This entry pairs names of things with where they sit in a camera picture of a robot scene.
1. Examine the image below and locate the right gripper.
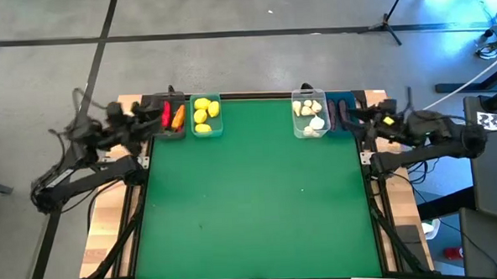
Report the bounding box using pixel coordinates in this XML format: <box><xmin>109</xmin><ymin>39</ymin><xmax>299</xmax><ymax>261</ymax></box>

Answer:
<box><xmin>349</xmin><ymin>98</ymin><xmax>411</xmax><ymax>141</ymax></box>

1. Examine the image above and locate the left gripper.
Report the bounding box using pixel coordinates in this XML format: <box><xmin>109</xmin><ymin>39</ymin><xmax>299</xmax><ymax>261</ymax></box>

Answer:
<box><xmin>106</xmin><ymin>99</ymin><xmax>165</xmax><ymax>142</ymax></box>

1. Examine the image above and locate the long red pepper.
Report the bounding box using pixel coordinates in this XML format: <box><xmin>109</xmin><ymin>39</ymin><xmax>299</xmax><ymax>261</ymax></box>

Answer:
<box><xmin>160</xmin><ymin>100</ymin><xmax>173</xmax><ymax>129</ymax></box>

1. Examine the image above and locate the purple sweet potato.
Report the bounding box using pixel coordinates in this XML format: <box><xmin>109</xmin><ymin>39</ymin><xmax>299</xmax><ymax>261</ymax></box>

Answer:
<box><xmin>337</xmin><ymin>99</ymin><xmax>349</xmax><ymax>128</ymax></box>
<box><xmin>327</xmin><ymin>99</ymin><xmax>339</xmax><ymax>132</ymax></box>

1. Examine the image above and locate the black plastic bin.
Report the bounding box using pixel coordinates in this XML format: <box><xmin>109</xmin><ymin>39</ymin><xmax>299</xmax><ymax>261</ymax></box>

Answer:
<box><xmin>150</xmin><ymin>91</ymin><xmax>188</xmax><ymax>141</ymax></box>

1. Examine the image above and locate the blue plastic bin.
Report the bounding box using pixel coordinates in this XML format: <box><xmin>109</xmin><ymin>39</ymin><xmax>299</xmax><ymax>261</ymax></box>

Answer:
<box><xmin>325</xmin><ymin>90</ymin><xmax>358</xmax><ymax>140</ymax></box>

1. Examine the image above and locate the clear plastic bin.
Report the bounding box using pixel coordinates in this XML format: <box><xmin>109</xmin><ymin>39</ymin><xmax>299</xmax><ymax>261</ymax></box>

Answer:
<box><xmin>290</xmin><ymin>87</ymin><xmax>332</xmax><ymax>140</ymax></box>

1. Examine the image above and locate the teal translucent plastic bin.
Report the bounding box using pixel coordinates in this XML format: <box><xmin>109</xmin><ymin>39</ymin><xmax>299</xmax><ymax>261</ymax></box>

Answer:
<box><xmin>189</xmin><ymin>92</ymin><xmax>225</xmax><ymax>139</ymax></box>

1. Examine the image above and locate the black floor stand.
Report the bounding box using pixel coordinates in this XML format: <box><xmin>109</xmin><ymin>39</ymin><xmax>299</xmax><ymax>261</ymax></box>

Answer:
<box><xmin>432</xmin><ymin>59</ymin><xmax>497</xmax><ymax>95</ymax></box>

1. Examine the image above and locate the black tripod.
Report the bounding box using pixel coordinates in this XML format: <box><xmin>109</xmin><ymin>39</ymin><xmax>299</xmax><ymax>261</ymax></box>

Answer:
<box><xmin>354</xmin><ymin>0</ymin><xmax>413</xmax><ymax>48</ymax></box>

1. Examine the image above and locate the white cup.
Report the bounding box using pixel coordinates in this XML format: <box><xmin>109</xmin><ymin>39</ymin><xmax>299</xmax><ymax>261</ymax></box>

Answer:
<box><xmin>421</xmin><ymin>218</ymin><xmax>442</xmax><ymax>239</ymax></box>

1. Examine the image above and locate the white paper number tag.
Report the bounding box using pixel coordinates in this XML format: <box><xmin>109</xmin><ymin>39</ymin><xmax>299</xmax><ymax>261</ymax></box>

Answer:
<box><xmin>476</xmin><ymin>110</ymin><xmax>497</xmax><ymax>135</ymax></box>

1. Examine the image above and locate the dark grey desk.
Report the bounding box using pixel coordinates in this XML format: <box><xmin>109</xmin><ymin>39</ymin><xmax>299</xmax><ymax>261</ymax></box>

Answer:
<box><xmin>463</xmin><ymin>93</ymin><xmax>497</xmax><ymax>226</ymax></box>

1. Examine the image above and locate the green table mat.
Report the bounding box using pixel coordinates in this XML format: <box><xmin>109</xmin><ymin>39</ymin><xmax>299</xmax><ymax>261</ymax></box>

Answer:
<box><xmin>127</xmin><ymin>92</ymin><xmax>384</xmax><ymax>279</ymax></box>

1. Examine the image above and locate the person's shoe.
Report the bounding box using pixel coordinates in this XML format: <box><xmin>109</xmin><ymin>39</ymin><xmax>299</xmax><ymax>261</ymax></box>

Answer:
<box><xmin>473</xmin><ymin>35</ymin><xmax>497</xmax><ymax>61</ymax></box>

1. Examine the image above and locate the red can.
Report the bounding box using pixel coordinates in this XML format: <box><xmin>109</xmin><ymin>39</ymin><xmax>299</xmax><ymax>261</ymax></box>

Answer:
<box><xmin>442</xmin><ymin>246</ymin><xmax>464</xmax><ymax>261</ymax></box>

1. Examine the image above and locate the dark grey panel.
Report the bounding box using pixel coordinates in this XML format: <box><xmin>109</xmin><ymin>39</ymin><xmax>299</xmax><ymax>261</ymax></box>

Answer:
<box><xmin>458</xmin><ymin>206</ymin><xmax>497</xmax><ymax>279</ymax></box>

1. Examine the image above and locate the black cable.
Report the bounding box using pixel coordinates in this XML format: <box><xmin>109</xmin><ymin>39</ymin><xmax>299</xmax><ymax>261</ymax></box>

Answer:
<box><xmin>400</xmin><ymin>156</ymin><xmax>431</xmax><ymax>187</ymax></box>
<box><xmin>84</xmin><ymin>176</ymin><xmax>130</xmax><ymax>236</ymax></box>

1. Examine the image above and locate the black table frame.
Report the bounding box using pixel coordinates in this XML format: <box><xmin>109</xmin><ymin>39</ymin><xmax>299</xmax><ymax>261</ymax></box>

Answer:
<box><xmin>74</xmin><ymin>81</ymin><xmax>434</xmax><ymax>279</ymax></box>

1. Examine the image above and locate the white cable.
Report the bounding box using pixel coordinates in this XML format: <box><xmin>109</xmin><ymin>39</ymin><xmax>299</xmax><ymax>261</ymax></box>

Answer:
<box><xmin>419</xmin><ymin>48</ymin><xmax>497</xmax><ymax>113</ymax></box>

